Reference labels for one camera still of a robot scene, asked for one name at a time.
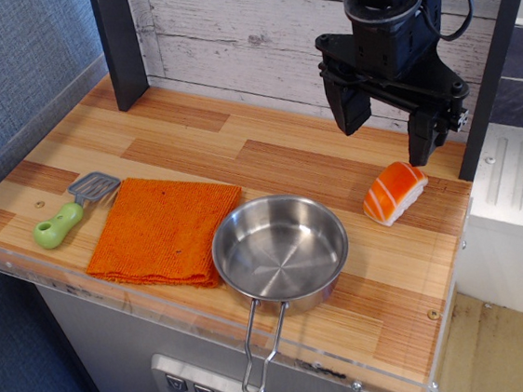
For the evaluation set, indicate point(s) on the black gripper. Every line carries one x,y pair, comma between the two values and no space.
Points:
397,64

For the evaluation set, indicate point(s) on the orange cloth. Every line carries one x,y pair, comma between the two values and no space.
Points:
161,232

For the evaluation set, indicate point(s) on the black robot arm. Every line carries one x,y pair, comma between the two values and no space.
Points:
390,12

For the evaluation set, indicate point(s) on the salmon sushi toy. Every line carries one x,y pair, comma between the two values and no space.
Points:
393,192

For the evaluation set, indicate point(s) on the white ribbed box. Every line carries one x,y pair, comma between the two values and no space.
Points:
490,265

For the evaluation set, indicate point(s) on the clear acrylic table edge guard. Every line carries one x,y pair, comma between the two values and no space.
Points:
380,330

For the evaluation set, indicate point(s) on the steel pan with wire handle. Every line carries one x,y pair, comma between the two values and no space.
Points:
280,253

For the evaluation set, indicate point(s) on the dark right frame post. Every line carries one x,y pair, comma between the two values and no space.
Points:
501,38

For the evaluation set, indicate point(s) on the dark frame post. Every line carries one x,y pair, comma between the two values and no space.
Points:
121,49
501,38

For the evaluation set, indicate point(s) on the dark left frame post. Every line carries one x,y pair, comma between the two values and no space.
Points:
121,49

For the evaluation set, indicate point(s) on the green handled grey spatula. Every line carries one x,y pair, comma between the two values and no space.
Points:
96,185

